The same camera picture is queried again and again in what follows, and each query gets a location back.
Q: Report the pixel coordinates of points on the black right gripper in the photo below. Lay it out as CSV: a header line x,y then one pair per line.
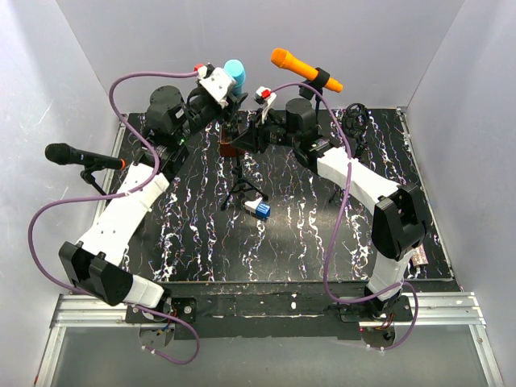
x,y
253,139

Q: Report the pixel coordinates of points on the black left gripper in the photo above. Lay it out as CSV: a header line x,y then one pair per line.
x,y
230,106

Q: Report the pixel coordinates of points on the blue microphone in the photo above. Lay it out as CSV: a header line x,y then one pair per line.
x,y
236,70

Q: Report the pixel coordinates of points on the black tripod stand blue mic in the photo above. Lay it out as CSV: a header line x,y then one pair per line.
x,y
241,184

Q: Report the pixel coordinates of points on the blue white toy block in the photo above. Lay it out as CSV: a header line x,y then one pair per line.
x,y
258,207

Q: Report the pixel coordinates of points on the black shock mount tripod stand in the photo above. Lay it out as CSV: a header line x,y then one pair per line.
x,y
355,122

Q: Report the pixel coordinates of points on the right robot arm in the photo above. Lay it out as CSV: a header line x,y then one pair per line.
x,y
400,216

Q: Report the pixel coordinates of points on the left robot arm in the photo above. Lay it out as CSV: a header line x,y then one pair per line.
x,y
92,264

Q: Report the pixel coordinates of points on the black round base mic stand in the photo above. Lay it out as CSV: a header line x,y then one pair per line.
x,y
313,89

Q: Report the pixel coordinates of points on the black microphone orange tip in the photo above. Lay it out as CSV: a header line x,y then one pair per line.
x,y
64,154

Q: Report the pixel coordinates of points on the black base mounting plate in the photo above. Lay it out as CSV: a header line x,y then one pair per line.
x,y
278,309

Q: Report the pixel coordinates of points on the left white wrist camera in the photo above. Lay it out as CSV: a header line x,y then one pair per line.
x,y
216,82

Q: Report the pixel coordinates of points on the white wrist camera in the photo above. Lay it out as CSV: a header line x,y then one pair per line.
x,y
265,97
216,82

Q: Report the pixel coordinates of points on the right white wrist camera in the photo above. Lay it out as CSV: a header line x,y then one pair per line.
x,y
265,97

